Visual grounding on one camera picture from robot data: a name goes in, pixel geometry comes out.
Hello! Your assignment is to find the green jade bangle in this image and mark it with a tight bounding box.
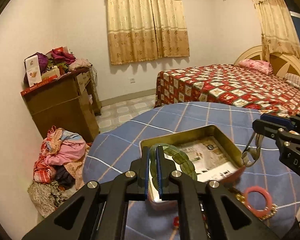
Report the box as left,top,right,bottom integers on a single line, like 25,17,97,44
149,143,197,191

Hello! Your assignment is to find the pink bangle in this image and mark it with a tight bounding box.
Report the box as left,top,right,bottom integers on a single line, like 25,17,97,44
243,186,273,218

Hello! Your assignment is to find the striped pillow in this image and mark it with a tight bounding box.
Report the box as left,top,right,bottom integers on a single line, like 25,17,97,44
285,73,300,89

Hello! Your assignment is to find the blue plaid tablecloth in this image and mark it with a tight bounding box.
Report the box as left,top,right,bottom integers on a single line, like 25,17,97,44
82,101,300,240

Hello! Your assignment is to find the cream wooden headboard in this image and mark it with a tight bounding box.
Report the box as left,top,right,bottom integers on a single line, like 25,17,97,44
234,46,300,78

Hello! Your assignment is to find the pile of clothes on floor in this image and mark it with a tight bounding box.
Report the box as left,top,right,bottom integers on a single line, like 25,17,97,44
27,126,90,218

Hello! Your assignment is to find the pink metal tin box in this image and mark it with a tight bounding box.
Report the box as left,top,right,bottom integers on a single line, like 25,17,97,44
139,125,245,210

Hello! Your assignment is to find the pink pillow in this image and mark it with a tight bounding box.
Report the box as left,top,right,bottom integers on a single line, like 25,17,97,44
238,59,273,75

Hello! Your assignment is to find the red patterned bedspread bed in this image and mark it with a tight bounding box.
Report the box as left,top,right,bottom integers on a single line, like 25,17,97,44
155,64,300,116

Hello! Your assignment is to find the beige side curtain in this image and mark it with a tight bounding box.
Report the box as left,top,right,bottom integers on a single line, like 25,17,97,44
252,0,300,61

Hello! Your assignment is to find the brown wooden cabinet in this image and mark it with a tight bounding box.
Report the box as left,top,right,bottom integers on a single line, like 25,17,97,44
21,67,101,142

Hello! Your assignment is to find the long red box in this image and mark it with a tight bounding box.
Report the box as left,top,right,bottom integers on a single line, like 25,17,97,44
20,74,59,97

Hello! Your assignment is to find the white product box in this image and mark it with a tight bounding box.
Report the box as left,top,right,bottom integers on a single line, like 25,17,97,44
25,55,42,87

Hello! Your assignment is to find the purple cloth on cabinet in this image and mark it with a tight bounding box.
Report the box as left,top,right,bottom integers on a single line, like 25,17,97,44
50,49,76,65

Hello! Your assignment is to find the beige window curtain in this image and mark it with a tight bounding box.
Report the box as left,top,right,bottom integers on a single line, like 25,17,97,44
107,0,190,65

